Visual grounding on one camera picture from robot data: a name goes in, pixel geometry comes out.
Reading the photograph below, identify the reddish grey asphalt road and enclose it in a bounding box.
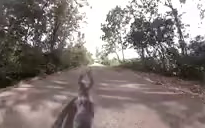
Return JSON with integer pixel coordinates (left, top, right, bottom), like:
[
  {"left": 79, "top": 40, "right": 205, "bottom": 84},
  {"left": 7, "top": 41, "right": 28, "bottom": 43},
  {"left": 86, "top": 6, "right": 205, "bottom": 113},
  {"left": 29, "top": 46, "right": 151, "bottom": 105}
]
[{"left": 0, "top": 64, "right": 205, "bottom": 128}]

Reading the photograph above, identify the robot's own part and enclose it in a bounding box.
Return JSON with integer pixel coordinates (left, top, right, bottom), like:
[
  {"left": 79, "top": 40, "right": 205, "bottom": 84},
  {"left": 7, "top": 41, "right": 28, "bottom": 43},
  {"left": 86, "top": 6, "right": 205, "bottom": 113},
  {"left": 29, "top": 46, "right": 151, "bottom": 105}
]
[{"left": 53, "top": 66, "right": 96, "bottom": 128}]

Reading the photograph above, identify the row of trees and bushes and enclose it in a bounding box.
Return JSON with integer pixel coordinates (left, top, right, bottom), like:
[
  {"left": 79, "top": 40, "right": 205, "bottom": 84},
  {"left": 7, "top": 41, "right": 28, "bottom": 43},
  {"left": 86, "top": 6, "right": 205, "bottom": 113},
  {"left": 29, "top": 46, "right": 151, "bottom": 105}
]
[
  {"left": 0, "top": 0, "right": 95, "bottom": 90},
  {"left": 99, "top": 0, "right": 205, "bottom": 84}
]

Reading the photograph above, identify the dirt verge with leaves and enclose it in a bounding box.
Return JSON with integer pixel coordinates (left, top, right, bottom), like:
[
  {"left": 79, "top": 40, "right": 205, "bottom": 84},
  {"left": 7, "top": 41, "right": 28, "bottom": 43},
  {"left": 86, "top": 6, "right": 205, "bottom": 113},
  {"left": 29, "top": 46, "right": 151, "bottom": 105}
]
[
  {"left": 121, "top": 66, "right": 205, "bottom": 108},
  {"left": 0, "top": 68, "right": 78, "bottom": 98}
]

